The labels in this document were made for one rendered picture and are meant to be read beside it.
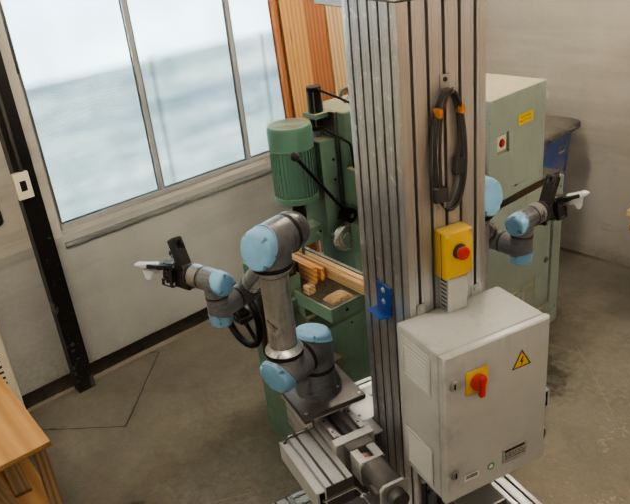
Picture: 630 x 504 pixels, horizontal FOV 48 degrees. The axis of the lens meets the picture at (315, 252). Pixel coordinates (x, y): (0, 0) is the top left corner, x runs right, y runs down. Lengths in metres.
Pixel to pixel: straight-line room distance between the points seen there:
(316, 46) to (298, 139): 1.81
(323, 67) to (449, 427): 3.00
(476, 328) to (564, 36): 3.06
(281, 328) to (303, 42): 2.55
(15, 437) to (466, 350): 1.87
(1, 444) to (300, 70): 2.59
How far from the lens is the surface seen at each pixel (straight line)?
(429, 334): 1.82
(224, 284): 2.18
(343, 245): 2.87
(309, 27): 4.38
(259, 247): 1.90
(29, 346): 3.96
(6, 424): 3.11
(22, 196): 3.59
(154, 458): 3.52
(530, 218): 2.45
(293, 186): 2.72
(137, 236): 4.02
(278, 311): 2.02
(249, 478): 3.29
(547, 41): 4.73
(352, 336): 2.95
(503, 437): 2.02
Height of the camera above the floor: 2.22
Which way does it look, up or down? 26 degrees down
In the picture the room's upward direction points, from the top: 6 degrees counter-clockwise
